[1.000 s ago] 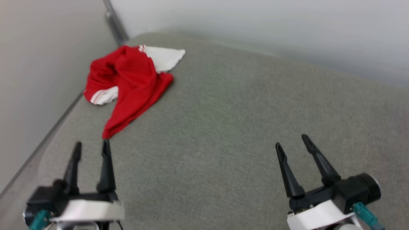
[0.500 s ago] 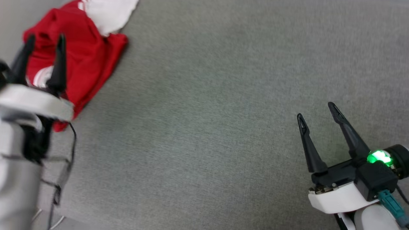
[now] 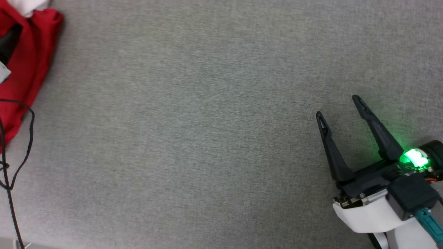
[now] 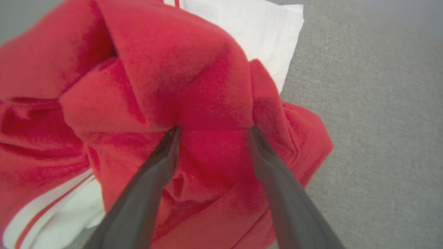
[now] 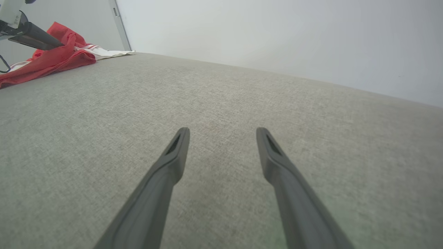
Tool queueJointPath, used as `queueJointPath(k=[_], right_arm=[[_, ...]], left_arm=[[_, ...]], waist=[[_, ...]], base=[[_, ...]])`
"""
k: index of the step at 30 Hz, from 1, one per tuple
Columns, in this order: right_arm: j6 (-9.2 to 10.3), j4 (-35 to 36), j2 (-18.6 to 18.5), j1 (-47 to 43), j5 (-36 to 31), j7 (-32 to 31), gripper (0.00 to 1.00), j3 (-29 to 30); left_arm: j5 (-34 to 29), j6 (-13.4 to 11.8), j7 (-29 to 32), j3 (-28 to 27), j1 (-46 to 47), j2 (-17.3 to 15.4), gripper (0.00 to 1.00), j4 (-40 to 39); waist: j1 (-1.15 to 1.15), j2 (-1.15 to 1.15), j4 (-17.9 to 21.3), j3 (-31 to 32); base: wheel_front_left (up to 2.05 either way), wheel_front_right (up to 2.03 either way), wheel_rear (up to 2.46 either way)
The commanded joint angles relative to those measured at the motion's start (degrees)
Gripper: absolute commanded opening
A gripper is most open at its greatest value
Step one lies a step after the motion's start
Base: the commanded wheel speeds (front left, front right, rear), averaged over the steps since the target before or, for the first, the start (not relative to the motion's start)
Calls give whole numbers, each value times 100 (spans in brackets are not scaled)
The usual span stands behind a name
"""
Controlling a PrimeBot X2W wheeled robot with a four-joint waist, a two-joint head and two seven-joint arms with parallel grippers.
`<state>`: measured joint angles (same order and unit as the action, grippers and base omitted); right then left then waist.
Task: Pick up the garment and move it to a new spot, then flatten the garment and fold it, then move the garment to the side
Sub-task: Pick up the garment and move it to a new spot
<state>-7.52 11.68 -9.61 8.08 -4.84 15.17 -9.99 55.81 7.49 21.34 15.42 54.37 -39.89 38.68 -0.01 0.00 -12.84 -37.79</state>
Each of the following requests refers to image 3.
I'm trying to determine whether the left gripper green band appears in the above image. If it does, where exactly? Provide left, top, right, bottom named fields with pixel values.
left=0, top=24, right=23, bottom=84

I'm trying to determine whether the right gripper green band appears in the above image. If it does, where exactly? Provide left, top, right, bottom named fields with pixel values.
left=316, top=95, right=443, bottom=233

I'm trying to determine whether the teal right camera cable connector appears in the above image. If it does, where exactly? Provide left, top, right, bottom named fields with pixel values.
left=414, top=207, right=443, bottom=248

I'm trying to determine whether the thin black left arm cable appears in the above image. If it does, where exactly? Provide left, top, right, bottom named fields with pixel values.
left=0, top=99, right=35, bottom=249

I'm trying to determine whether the red basketball jersey number 23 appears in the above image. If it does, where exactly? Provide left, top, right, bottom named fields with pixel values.
left=0, top=0, right=64, bottom=153

